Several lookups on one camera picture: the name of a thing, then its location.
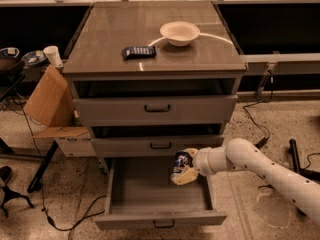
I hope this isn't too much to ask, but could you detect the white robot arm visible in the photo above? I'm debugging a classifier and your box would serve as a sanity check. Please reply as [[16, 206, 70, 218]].
[[170, 138, 320, 224]]

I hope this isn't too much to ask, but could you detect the grey middle drawer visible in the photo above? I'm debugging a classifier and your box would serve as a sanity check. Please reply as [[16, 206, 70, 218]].
[[92, 124, 224, 157]]

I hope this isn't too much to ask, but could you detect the grey top drawer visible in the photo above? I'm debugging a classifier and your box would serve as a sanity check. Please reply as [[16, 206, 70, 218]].
[[74, 79, 237, 126]]

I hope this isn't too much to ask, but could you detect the grey open bottom drawer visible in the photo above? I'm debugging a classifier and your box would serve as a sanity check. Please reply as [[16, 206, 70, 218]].
[[95, 156, 227, 230]]

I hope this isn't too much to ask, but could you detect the grey drawer cabinet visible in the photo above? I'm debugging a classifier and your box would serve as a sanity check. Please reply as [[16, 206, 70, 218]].
[[61, 0, 248, 172]]

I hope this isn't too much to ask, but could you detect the white paper bowl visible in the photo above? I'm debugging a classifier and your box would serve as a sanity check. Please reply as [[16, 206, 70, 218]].
[[160, 21, 200, 47]]

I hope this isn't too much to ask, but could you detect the brown cardboard box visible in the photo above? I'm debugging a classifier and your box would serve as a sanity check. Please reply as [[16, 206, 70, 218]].
[[24, 65, 96, 157]]

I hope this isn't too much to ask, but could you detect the black table leg left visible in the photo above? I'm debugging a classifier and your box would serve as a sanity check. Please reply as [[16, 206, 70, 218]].
[[27, 141, 58, 193]]

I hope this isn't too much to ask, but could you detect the white paper cup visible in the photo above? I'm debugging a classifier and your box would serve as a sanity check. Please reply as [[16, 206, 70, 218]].
[[43, 46, 63, 68]]

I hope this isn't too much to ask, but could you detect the blue plate with food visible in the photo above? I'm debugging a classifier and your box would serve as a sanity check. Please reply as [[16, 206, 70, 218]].
[[22, 50, 47, 67]]

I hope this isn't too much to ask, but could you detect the black tripod foot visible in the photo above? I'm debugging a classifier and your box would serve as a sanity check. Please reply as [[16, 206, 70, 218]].
[[0, 186, 34, 217]]

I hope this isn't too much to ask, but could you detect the blue bowl far left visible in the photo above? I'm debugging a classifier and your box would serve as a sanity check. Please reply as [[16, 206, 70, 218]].
[[0, 47, 20, 58]]

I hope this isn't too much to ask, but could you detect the black floor cable left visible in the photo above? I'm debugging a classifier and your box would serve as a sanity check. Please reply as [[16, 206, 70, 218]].
[[3, 93, 108, 233]]

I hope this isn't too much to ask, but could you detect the black power adapter cable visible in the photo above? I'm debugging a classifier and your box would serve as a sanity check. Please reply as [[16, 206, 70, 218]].
[[242, 68, 278, 190]]

